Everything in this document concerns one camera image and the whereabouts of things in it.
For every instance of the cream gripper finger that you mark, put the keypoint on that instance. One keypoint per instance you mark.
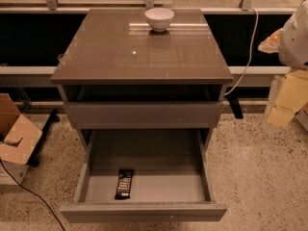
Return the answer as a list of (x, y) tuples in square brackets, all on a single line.
[(270, 44), (292, 96)]

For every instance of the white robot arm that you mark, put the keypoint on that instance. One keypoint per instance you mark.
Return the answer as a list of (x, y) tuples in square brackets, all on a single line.
[(290, 42)]

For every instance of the open grey middle drawer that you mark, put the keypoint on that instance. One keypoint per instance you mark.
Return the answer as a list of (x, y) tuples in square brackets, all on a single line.
[(170, 181)]

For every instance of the grey drawer cabinet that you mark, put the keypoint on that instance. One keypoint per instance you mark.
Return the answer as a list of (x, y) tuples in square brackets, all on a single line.
[(116, 56)]

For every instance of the closed grey top drawer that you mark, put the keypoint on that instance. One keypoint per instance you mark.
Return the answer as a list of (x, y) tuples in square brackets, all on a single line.
[(135, 115)]

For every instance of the cardboard box at right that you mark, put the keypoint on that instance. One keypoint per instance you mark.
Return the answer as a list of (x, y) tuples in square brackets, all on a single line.
[(302, 117)]

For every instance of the black stand foot right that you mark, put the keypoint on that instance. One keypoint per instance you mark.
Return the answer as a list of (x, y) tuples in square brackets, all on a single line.
[(235, 107)]

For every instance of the black stand foot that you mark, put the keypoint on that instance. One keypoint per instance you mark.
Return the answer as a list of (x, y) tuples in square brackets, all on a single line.
[(34, 158), (235, 107)]

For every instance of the white ceramic bowl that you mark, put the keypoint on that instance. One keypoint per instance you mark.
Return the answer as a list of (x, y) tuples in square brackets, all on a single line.
[(159, 18)]

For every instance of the black stand foot left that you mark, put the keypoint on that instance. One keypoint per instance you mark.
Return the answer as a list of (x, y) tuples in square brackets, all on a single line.
[(34, 158)]

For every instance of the open cardboard box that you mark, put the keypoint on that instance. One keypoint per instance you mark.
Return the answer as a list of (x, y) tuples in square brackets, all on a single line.
[(19, 137)]

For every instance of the grey metal window rail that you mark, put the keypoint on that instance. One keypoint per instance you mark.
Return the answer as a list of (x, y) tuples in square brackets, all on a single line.
[(39, 76)]

